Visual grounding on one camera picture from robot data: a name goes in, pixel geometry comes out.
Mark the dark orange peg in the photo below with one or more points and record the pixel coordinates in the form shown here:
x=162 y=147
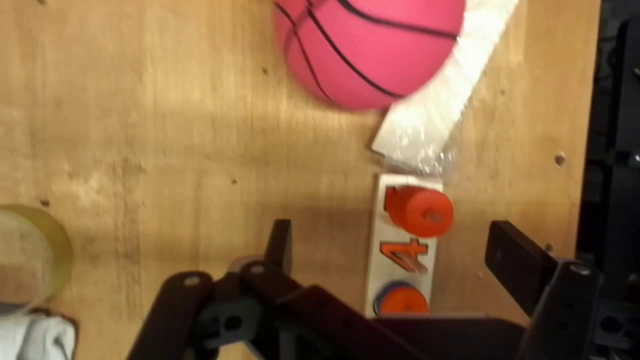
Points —
x=402 y=300

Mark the pink basketball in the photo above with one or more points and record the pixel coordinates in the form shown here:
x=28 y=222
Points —
x=366 y=47

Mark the white folded towel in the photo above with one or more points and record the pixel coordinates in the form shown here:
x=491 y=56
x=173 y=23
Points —
x=33 y=336

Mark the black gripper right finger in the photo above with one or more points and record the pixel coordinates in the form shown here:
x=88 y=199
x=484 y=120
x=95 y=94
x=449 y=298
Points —
x=560 y=307

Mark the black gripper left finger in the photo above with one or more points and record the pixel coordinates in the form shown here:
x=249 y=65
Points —
x=200 y=320

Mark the clear tape roll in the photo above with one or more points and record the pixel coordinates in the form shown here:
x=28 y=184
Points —
x=56 y=247

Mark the tall red peg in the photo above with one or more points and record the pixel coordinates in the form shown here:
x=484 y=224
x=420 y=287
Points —
x=420 y=213

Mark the white wooden plank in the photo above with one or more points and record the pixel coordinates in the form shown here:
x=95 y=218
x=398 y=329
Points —
x=432 y=120

